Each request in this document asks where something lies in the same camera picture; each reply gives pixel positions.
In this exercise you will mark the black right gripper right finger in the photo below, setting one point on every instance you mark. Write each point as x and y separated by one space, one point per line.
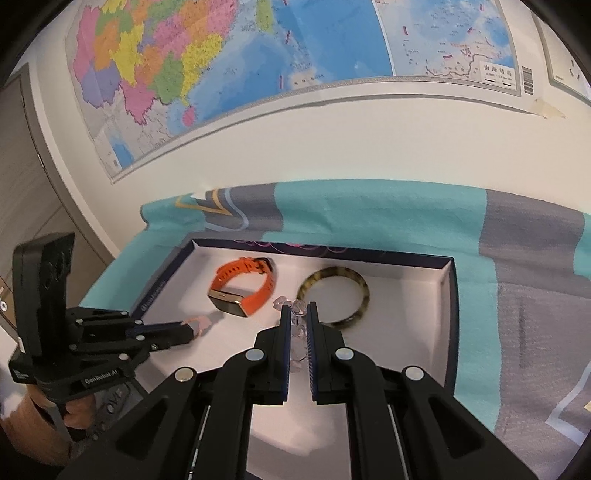
340 375

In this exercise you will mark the navy white jewelry box tray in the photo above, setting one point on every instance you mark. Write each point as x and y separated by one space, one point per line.
412 320

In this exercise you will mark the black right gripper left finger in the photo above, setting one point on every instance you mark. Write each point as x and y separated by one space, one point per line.
258 376

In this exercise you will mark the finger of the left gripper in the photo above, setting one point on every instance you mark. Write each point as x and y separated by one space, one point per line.
155 343
173 329

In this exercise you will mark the orange smart watch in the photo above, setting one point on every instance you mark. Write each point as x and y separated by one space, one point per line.
243 286

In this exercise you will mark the orange-sleeved left forearm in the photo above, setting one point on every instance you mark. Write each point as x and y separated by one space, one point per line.
31 435

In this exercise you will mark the person's left hand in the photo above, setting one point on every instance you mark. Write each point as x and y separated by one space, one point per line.
79 413

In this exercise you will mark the teal grey bed blanket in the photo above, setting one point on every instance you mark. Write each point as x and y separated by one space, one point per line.
523 267

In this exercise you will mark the grey wooden door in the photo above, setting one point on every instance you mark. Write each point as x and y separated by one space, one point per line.
35 200

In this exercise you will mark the colourful wall map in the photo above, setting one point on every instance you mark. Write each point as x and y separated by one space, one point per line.
151 76

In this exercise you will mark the tortoiseshell bangle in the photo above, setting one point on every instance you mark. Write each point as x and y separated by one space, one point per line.
340 291

